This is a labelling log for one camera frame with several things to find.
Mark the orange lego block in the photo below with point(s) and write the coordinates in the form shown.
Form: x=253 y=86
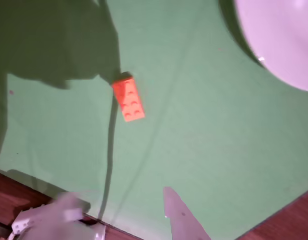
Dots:
x=130 y=100

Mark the white round plate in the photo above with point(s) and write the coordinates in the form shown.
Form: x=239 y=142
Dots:
x=284 y=37

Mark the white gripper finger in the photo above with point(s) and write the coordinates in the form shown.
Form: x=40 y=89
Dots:
x=183 y=220

